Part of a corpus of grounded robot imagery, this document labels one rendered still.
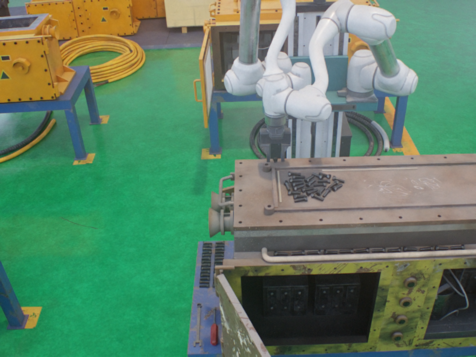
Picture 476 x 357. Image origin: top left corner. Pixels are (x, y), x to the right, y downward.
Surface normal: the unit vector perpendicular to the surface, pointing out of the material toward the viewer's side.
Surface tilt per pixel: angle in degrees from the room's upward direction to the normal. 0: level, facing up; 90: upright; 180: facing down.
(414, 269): 90
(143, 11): 90
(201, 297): 0
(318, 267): 90
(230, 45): 90
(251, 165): 0
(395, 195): 0
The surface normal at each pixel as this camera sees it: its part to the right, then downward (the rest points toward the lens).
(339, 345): 0.00, 0.57
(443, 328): -0.04, -0.82
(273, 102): -0.50, 0.50
